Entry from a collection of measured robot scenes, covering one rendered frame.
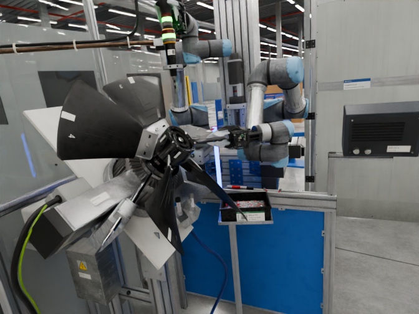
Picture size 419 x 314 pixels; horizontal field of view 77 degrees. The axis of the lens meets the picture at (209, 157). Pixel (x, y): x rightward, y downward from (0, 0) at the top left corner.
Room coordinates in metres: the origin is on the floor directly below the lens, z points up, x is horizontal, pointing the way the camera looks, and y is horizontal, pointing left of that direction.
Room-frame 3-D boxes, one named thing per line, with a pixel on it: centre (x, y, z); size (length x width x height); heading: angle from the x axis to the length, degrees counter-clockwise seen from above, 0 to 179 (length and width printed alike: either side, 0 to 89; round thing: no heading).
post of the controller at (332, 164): (1.10, -0.53, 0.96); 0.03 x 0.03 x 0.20; 67
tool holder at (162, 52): (0.98, 0.11, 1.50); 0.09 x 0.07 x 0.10; 102
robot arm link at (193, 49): (1.26, 0.02, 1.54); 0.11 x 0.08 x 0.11; 103
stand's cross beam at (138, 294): (0.94, 0.35, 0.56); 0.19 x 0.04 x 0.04; 67
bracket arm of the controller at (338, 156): (1.06, -0.63, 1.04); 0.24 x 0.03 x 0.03; 67
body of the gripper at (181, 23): (1.10, 0.07, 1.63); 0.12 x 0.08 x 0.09; 167
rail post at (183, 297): (1.44, 0.26, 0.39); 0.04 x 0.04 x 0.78; 67
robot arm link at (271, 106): (1.66, -0.43, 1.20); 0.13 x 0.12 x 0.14; 64
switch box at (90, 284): (0.91, 0.49, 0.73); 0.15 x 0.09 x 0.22; 67
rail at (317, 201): (1.27, -0.14, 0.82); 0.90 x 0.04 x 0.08; 67
